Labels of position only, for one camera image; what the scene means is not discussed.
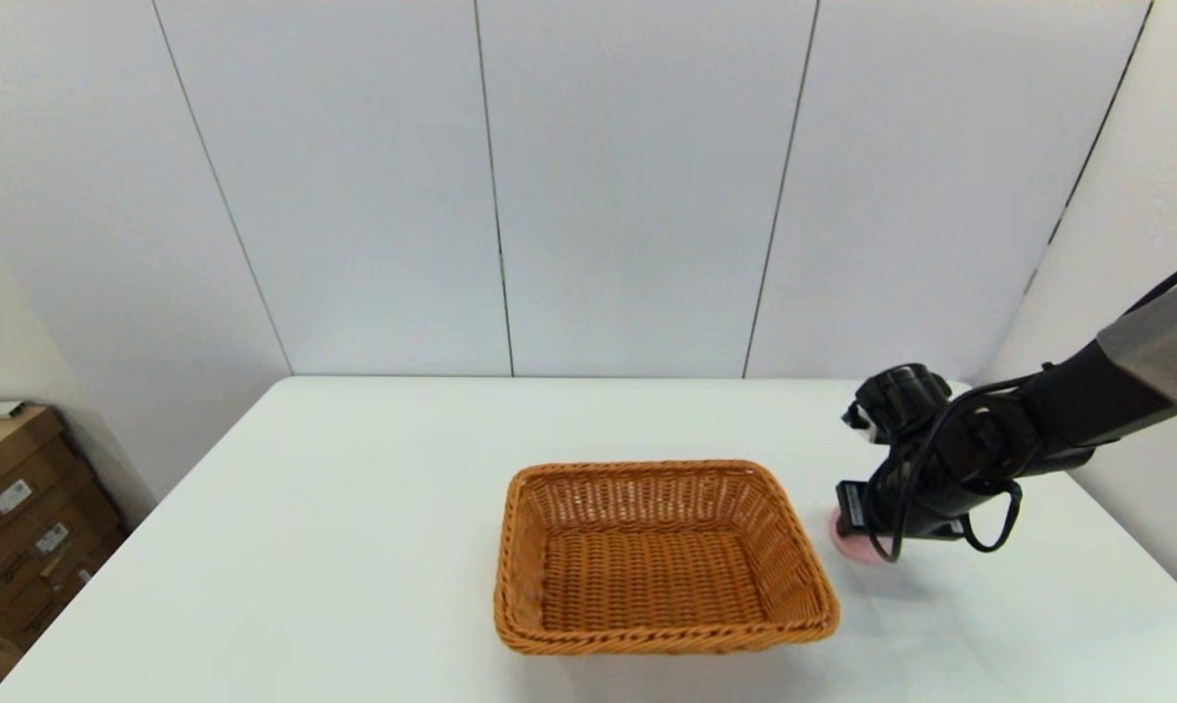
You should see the pink peach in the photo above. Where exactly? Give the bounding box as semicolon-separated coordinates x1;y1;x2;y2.
827;505;894;566

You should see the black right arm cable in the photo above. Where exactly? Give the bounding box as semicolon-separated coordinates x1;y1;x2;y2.
879;373;1050;565

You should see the cardboard box with white label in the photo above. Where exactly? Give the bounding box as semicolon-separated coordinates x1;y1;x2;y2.
0;476;127;611

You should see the cardboard box under white sheet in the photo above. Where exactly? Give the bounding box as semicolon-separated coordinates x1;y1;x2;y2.
0;407;89;533

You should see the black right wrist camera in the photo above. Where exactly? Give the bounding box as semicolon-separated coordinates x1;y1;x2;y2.
841;363;954;447

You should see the low cardboard box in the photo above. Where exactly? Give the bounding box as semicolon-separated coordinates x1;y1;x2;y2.
0;561;96;703

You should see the brown wicker basket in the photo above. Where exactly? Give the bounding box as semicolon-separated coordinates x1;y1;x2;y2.
493;459;840;655

